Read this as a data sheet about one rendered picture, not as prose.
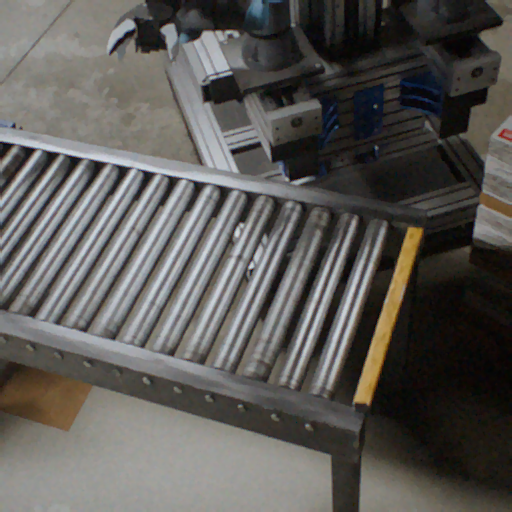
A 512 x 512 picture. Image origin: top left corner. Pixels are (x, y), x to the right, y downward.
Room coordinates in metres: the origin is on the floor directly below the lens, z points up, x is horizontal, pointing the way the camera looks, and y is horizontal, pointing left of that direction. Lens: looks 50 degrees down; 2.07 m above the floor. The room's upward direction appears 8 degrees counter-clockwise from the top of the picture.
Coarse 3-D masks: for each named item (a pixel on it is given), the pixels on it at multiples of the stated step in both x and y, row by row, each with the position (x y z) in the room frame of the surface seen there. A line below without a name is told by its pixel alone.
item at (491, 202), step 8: (480, 200) 1.29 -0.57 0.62; (488, 200) 1.28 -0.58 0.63; (496, 200) 1.26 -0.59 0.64; (496, 208) 1.26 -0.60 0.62; (504, 208) 1.24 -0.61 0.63; (472, 256) 1.28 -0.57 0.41; (472, 264) 1.28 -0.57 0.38; (480, 264) 1.26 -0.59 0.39; (488, 264) 1.25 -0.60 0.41; (488, 272) 1.24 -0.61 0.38; (496, 272) 1.23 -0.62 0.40; (504, 272) 1.21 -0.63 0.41; (504, 280) 1.21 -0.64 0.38; (464, 312) 1.28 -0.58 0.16; (472, 312) 1.26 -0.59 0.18; (480, 320) 1.24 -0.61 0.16; (488, 320) 1.23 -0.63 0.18; (496, 328) 1.21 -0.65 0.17; (504, 328) 1.19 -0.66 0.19; (504, 336) 1.18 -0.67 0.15
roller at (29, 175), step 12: (36, 156) 1.46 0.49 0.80; (48, 156) 1.47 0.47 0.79; (24, 168) 1.43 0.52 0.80; (36, 168) 1.43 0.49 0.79; (24, 180) 1.39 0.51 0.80; (36, 180) 1.41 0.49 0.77; (12, 192) 1.35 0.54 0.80; (24, 192) 1.36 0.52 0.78; (0, 204) 1.32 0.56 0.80; (12, 204) 1.32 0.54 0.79; (0, 216) 1.29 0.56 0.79; (12, 216) 1.31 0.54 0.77; (0, 228) 1.26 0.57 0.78
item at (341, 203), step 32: (0, 128) 1.59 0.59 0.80; (96, 160) 1.42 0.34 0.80; (128, 160) 1.40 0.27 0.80; (160, 160) 1.39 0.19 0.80; (224, 192) 1.28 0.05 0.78; (256, 192) 1.24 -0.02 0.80; (288, 192) 1.23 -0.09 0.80; (320, 192) 1.22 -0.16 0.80; (416, 224) 1.09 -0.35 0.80; (416, 256) 1.08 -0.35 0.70
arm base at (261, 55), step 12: (252, 36) 1.68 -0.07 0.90; (264, 36) 1.66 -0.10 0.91; (276, 36) 1.66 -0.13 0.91; (288, 36) 1.68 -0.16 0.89; (252, 48) 1.67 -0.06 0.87; (264, 48) 1.66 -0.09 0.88; (276, 48) 1.65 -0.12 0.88; (288, 48) 1.66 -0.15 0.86; (252, 60) 1.66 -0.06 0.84; (264, 60) 1.65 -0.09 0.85; (276, 60) 1.64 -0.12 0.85; (288, 60) 1.65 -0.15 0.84
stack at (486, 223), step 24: (504, 144) 1.27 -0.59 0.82; (504, 168) 1.26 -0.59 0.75; (504, 192) 1.25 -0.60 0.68; (480, 216) 1.28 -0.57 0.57; (504, 216) 1.24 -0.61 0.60; (480, 240) 1.28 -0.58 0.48; (504, 240) 1.23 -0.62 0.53; (504, 264) 1.22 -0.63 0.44; (480, 288) 1.26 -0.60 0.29; (504, 288) 1.21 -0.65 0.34; (480, 312) 1.25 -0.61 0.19; (504, 312) 1.20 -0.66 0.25; (456, 336) 1.29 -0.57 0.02; (480, 336) 1.23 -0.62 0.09; (504, 360) 1.18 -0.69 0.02
